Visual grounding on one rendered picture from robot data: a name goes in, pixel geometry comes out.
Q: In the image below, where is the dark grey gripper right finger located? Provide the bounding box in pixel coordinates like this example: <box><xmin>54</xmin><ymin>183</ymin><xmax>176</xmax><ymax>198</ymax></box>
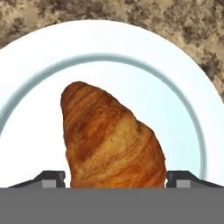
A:
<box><xmin>165</xmin><ymin>170</ymin><xmax>224</xmax><ymax>189</ymax></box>

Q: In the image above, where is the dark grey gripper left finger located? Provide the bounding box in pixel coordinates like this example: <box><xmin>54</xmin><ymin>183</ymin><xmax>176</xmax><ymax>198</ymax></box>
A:
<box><xmin>8</xmin><ymin>170</ymin><xmax>67</xmax><ymax>189</ymax></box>

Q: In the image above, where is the golden brown croissant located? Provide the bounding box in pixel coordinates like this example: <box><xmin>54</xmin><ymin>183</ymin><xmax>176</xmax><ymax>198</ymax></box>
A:
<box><xmin>59</xmin><ymin>80</ymin><xmax>168</xmax><ymax>189</ymax></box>

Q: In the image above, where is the white round plate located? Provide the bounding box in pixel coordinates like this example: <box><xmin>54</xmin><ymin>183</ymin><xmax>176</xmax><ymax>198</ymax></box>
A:
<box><xmin>0</xmin><ymin>19</ymin><xmax>224</xmax><ymax>189</ymax></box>

